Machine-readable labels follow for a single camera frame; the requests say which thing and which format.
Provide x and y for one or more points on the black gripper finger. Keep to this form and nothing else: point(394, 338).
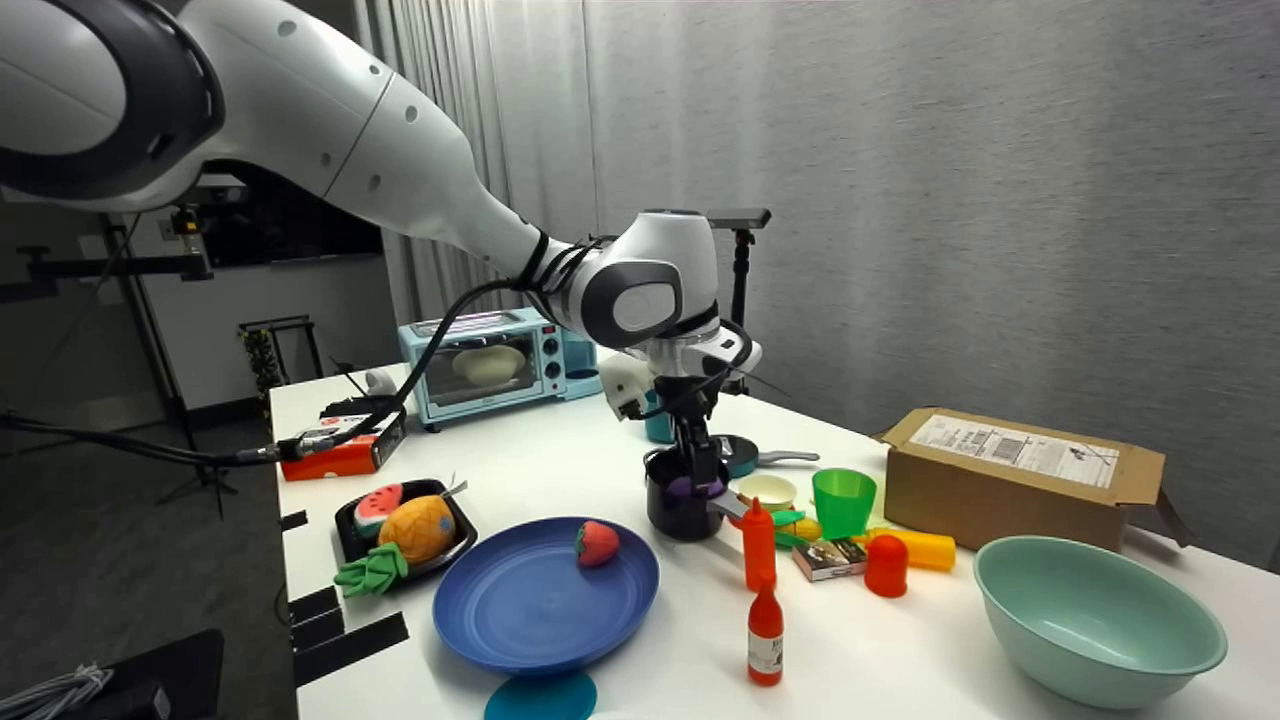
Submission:
point(708, 472)
point(682, 476)

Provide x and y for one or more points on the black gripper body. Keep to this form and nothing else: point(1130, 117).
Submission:
point(692, 377)

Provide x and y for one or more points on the red plush strawberry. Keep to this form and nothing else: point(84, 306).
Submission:
point(596, 544)

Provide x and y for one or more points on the yellow plush pineapple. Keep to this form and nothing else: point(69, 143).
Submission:
point(411, 539)

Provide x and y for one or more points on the plush watermelon slice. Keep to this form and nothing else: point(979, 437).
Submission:
point(373, 510)

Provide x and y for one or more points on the purple plush eggplant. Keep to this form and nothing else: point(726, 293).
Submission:
point(692, 495)

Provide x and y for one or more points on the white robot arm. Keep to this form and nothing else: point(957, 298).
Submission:
point(120, 105)

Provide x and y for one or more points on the blue plate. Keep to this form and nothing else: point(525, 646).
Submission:
point(525, 606)

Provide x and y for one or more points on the black toy pot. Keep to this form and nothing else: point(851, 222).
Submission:
point(687, 518)

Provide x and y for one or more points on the small dark frying pan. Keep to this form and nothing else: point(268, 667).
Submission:
point(746, 457)

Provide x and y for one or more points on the teal cup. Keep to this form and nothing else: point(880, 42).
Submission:
point(660, 431)

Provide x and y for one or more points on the orange squeeze bottle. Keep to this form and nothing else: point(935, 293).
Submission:
point(757, 544)

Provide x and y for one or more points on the small white bowl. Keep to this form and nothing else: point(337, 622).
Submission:
point(766, 490)

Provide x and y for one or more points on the green plastic cup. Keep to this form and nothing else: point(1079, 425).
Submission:
point(841, 503)

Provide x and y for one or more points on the small picture card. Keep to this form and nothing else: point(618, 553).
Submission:
point(831, 563)

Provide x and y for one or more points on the small red sauce bottle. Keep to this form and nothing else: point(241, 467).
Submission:
point(766, 640)

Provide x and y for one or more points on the light blue toy oven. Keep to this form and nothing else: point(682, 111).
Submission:
point(506, 359)

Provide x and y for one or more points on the red plastic cup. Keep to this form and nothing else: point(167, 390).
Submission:
point(885, 565)

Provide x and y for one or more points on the black plastic tray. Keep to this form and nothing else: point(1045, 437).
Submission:
point(354, 544)

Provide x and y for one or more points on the teal round lid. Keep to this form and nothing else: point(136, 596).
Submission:
point(542, 699)

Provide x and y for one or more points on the cardboard box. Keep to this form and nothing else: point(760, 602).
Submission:
point(979, 476)

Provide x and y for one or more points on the red and white box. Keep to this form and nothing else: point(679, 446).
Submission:
point(354, 457)

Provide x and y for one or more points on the mint green bowl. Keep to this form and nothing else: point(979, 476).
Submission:
point(1094, 626)

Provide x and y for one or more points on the camera on black stand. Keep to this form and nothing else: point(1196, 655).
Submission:
point(742, 226)

